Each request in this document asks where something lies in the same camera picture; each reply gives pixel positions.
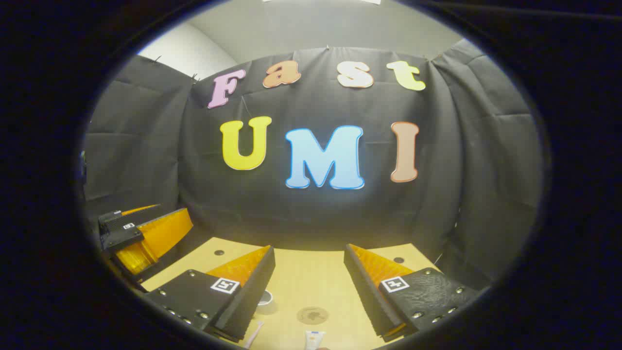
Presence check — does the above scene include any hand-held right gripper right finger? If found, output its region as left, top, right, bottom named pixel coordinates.
left=344, top=244, right=479, bottom=342

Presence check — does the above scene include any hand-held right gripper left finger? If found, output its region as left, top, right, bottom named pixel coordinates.
left=146, top=245, right=276, bottom=342

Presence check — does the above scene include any white toothbrush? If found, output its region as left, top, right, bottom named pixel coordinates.
left=243, top=321, right=265, bottom=350

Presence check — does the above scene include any round cork coaster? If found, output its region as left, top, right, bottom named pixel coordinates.
left=296, top=306, right=329, bottom=325

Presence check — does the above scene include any light wooden desktop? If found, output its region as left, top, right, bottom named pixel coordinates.
left=141, top=237, right=440, bottom=350

